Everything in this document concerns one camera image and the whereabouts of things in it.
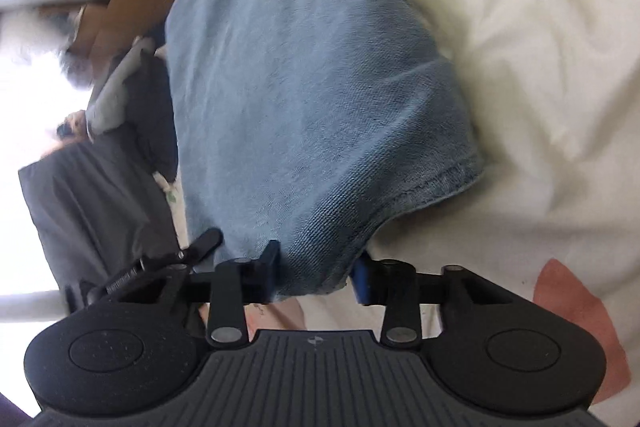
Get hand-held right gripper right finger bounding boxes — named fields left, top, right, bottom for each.
left=350, top=257, right=501, bottom=349

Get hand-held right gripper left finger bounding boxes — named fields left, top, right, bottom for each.
left=120, top=239, right=280, bottom=349

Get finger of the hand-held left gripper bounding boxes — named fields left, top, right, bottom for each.
left=102, top=228, right=224, bottom=296

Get blue denim pants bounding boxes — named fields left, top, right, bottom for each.
left=165, top=0, right=487, bottom=304

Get dark grey pillow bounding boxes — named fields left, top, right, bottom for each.
left=17, top=142, right=189, bottom=309

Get black garment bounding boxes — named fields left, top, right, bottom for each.
left=117, top=52, right=181, bottom=181

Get brown teddy bear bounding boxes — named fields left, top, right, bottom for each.
left=56, top=108, right=92, bottom=144

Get bear print bedsheet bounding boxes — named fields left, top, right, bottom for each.
left=150, top=0, right=640, bottom=408

